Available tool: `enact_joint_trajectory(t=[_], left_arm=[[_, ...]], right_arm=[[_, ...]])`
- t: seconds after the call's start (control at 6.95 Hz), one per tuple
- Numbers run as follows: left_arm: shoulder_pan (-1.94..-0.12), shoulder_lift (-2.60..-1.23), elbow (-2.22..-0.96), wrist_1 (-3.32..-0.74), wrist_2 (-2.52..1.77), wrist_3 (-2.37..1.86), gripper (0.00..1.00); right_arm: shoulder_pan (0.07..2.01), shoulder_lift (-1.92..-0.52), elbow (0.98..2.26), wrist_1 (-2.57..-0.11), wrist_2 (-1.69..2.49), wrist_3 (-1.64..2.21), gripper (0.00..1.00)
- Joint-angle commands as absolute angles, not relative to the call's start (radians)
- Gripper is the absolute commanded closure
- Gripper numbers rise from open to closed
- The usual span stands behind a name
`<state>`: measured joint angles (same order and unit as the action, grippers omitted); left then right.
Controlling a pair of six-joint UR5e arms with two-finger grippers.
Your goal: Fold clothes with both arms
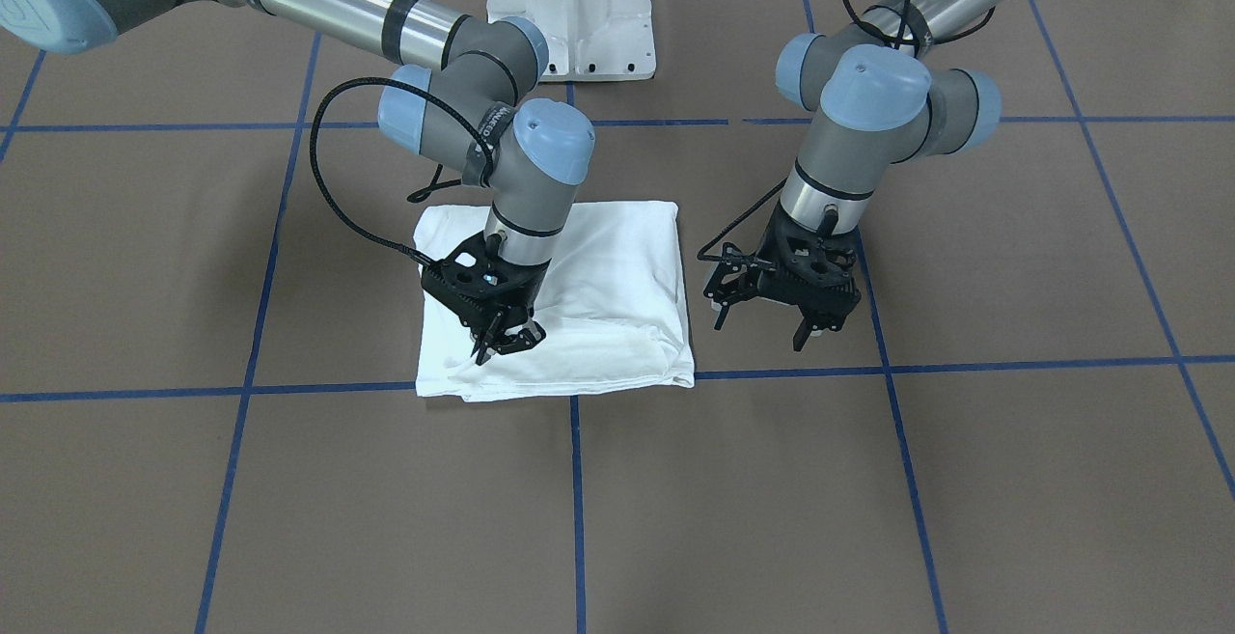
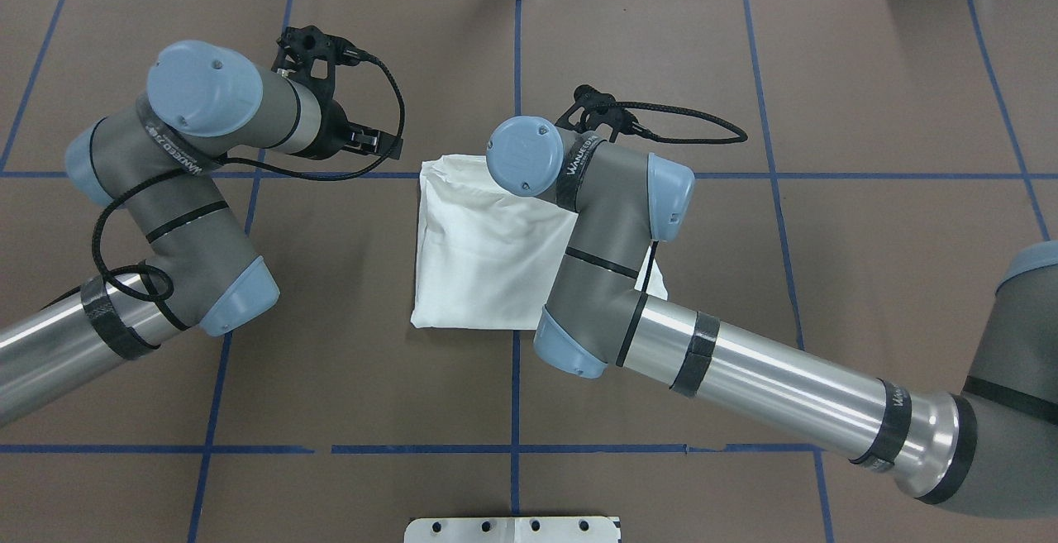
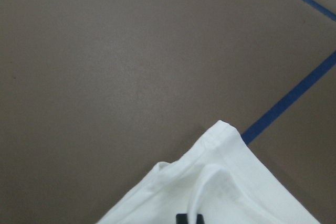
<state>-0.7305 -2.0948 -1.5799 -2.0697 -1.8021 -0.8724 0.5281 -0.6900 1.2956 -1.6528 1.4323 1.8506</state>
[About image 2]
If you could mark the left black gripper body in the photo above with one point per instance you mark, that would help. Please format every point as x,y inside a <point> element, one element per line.
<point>334,130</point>

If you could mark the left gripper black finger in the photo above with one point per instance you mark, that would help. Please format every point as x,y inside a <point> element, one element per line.
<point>370,141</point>

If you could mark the white printed t-shirt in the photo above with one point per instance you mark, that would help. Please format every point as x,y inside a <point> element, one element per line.
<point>486,259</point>

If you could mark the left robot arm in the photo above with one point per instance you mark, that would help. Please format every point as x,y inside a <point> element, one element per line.
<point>169,253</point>

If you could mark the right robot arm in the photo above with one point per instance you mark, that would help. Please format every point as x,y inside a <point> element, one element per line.
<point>988,450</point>

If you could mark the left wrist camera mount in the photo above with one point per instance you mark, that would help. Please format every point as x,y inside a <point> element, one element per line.
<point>309,56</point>

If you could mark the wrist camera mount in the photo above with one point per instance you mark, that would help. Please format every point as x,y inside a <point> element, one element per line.
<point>593,108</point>
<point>309,56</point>

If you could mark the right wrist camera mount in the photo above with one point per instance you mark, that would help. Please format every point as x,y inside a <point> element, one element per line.
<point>593,108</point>

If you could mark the white camera pole with base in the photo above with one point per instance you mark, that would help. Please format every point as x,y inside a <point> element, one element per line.
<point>515,529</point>

